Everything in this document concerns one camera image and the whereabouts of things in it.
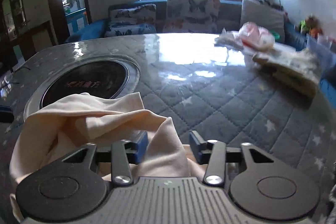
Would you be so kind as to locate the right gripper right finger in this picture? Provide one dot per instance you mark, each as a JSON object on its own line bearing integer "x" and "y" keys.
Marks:
{"x": 211, "y": 153}

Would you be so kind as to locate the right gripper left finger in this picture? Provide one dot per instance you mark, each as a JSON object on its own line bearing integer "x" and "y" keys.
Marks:
{"x": 123, "y": 154}

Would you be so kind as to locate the cream long-sleeve shirt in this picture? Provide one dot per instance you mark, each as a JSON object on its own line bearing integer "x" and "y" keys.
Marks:
{"x": 78, "y": 119}

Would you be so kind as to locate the folded beige clothes stack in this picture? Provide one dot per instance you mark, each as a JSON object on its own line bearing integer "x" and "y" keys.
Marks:
{"x": 300, "y": 70}

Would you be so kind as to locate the grey quilted star tablecloth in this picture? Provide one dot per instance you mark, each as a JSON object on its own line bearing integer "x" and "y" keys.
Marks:
{"x": 219, "y": 92}

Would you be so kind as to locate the round black induction cooktop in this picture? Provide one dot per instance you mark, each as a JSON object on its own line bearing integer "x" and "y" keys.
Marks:
{"x": 103, "y": 79}

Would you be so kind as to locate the pink garment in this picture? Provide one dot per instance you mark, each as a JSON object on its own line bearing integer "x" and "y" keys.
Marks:
{"x": 256, "y": 37}

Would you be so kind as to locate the green bowl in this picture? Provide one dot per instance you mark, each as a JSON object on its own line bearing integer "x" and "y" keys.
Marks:
{"x": 275, "y": 35}

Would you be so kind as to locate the left butterfly print cushion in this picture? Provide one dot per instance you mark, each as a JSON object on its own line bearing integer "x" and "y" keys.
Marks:
{"x": 132, "y": 21}

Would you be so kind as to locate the butterfly print cushion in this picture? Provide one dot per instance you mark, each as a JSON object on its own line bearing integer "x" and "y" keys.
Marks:
{"x": 192, "y": 16}
{"x": 132, "y": 21}

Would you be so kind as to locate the rimless eyeglasses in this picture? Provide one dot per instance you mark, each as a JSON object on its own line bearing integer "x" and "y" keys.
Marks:
{"x": 6, "y": 82}

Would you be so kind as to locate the blue cabinet in doorway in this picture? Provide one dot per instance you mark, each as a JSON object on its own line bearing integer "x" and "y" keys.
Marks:
{"x": 76, "y": 20}

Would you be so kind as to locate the right butterfly print cushion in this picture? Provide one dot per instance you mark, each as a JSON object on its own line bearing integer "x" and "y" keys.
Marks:
{"x": 192, "y": 16}

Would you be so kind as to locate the blue sofa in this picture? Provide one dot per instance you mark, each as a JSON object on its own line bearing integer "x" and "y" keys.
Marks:
{"x": 228, "y": 18}

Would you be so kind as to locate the grey pillow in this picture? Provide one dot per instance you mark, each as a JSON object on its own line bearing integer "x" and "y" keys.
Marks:
{"x": 264, "y": 16}

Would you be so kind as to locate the dark wooden cabinet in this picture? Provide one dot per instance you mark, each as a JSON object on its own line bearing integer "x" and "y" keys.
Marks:
{"x": 20, "y": 41}

